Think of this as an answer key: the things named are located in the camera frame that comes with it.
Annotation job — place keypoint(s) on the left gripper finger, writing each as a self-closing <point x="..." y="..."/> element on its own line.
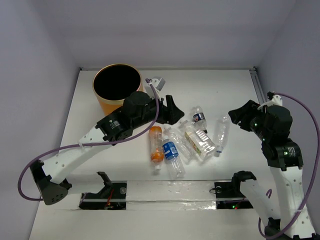
<point x="173" y="115"/>
<point x="170" y="102"/>

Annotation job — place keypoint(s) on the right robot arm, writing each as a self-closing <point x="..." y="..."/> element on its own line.
<point x="271" y="123"/>

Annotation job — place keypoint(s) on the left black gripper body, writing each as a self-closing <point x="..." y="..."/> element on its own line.
<point x="163" y="110"/>

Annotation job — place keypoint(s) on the clear unlabeled plastic bottle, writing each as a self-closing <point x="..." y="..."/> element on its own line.
<point x="180" y="142"/>

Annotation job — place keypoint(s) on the dark blue label bottle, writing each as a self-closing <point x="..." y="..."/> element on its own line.
<point x="199" y="118"/>

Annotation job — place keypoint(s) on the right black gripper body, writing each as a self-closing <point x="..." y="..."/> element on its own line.
<point x="254" y="113"/>

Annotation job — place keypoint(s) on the blue label water bottle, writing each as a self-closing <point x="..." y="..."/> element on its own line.
<point x="172" y="159"/>

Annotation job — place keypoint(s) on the orange plastic bottle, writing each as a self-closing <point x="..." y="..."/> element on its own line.
<point x="156" y="147"/>

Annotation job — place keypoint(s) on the aluminium rail edge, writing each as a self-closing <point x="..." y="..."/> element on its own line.
<point x="257" y="85"/>
<point x="168" y="68"/>

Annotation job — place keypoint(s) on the clear bottle blue cap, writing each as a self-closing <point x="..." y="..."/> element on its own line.
<point x="221" y="133"/>

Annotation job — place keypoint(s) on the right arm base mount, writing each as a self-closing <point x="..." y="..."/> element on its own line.
<point x="228" y="195"/>

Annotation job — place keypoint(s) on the aluminium rail right edge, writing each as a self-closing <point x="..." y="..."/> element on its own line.
<point x="257" y="85"/>

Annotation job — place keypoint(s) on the orange cylindrical bin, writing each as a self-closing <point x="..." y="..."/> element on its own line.
<point x="115" y="82"/>

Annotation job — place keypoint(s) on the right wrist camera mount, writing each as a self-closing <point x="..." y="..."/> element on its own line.
<point x="273" y="100"/>

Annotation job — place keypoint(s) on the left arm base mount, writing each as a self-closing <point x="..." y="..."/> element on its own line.
<point x="112" y="196"/>

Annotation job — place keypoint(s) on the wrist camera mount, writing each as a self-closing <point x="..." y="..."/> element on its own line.
<point x="158" y="83"/>
<point x="273" y="100"/>

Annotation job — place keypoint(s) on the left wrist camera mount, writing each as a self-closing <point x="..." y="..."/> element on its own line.
<point x="158" y="83"/>

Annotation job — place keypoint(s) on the aluminium rail back edge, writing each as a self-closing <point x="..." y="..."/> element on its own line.
<point x="168" y="68"/>

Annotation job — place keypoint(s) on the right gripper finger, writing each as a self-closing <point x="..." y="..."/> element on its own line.
<point x="241" y="121"/>
<point x="239" y="113"/>

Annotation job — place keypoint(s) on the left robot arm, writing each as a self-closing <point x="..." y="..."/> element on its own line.
<point x="52" y="176"/>

